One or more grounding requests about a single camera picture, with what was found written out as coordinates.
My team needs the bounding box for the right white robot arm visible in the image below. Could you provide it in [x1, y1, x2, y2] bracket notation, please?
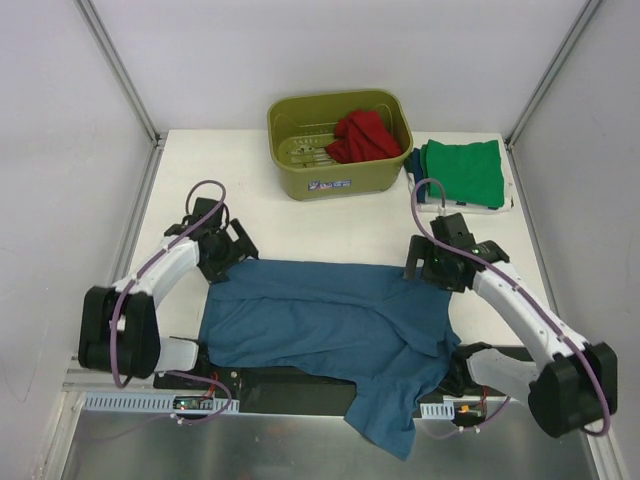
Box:
[404, 213, 618, 438]

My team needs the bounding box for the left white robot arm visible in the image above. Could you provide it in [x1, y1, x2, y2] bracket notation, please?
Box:
[77, 197, 258, 389]

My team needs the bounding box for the folded dark blue t shirt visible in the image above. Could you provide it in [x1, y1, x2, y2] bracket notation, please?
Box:
[405, 147, 447, 206]

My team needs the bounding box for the folded green t shirt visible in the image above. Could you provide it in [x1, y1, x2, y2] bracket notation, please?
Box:
[420, 140, 505, 209]

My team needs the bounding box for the red t shirt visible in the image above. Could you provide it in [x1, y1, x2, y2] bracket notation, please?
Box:
[325, 110, 402, 164]

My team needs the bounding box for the olive green plastic basket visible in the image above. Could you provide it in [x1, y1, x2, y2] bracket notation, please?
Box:
[267, 89, 413, 201]

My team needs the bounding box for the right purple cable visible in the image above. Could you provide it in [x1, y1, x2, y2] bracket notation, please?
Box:
[410, 177, 614, 437]

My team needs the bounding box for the purple cable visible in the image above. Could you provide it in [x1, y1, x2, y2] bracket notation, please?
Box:
[109, 180, 231, 390]
[410, 177, 614, 437]

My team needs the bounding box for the left aluminium frame post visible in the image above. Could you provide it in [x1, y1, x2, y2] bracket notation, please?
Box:
[74, 0, 167, 147]

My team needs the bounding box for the aluminium frame post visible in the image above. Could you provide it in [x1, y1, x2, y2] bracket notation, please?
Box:
[503, 0, 606, 149]
[74, 0, 167, 147]

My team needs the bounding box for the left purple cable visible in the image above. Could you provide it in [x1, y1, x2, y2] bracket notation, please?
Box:
[109, 180, 231, 390]

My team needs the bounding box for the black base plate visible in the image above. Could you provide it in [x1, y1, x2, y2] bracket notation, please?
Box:
[152, 340, 501, 416]

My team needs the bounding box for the right aluminium frame post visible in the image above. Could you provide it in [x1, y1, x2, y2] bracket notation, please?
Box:
[503, 0, 606, 149]

